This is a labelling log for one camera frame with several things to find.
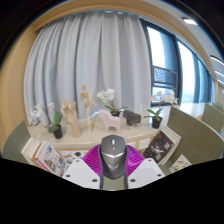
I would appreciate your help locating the black hardcover book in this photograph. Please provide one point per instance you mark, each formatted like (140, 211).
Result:
(159, 146)

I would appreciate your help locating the white doodle sticker sheet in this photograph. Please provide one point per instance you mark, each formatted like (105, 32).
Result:
(71, 155)

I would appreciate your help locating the light grey curtain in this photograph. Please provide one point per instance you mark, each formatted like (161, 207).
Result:
(86, 56)

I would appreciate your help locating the dark framed window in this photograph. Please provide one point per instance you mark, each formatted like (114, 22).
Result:
(166, 73)

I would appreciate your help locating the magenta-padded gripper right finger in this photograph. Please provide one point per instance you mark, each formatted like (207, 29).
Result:
(148, 170)

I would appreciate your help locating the olive green desk partition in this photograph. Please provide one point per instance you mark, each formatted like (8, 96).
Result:
(196, 136)
(15, 143)

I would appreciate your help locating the dark grey horse figurine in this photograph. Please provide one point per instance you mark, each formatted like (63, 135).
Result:
(132, 117)

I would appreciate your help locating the wooden hand model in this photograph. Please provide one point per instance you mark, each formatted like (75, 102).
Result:
(70, 115)

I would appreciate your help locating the white orchid in black pot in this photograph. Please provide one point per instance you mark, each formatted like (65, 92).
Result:
(57, 131)
(156, 122)
(106, 96)

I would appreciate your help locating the ceiling lights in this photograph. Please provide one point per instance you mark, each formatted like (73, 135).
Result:
(189, 21)

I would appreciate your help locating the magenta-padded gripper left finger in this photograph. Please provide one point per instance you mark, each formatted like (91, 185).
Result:
(80, 171)

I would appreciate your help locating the wooden mannequin figure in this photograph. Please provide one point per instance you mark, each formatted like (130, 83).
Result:
(87, 103)

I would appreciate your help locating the pink horse figurine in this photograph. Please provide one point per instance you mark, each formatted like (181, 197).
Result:
(110, 121)

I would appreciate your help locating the dark grey computer mouse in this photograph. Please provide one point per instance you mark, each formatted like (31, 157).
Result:
(114, 157)

